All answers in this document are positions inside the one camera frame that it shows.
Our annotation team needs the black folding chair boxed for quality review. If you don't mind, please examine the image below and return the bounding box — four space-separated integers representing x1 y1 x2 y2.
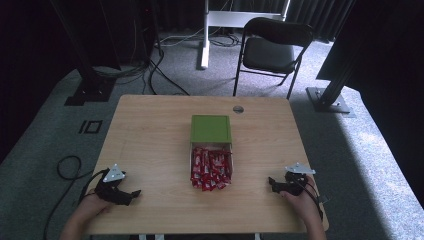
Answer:
232 16 315 101

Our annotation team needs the green box sleeve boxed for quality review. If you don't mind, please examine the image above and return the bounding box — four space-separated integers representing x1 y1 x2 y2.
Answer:
190 114 233 145

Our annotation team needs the black floor cable bundle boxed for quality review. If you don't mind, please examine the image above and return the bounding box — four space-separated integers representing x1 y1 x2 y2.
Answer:
93 33 192 97

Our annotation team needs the person's left hand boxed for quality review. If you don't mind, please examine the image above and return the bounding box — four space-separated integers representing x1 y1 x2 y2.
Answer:
70 190 115 228

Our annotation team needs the white desk frame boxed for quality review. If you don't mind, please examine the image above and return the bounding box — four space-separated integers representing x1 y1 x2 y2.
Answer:
198 0 292 70

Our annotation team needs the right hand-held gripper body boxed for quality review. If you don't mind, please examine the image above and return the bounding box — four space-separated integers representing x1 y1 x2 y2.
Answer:
275 162 317 197

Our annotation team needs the white box tray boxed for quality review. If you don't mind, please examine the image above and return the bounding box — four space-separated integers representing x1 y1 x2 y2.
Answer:
188 142 235 188

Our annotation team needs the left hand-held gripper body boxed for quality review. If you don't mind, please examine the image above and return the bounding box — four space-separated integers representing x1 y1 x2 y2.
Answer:
94 163 134 206

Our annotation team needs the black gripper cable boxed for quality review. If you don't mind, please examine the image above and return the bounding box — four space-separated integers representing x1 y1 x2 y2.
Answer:
292 173 325 222
42 155 111 240

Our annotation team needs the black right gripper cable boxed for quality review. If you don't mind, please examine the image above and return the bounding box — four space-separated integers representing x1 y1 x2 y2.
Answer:
292 173 325 222

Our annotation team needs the black metal stand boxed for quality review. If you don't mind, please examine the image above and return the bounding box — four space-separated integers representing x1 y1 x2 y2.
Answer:
49 0 117 107
305 0 357 115

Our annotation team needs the pile of red snack packets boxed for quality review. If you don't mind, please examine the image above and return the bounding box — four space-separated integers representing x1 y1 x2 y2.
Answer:
190 146 234 192

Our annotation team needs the person's right hand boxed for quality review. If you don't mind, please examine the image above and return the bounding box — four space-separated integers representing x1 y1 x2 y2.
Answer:
279 175 324 225

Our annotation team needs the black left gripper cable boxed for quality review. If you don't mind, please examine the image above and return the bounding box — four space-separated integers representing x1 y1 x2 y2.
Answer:
42 155 111 240

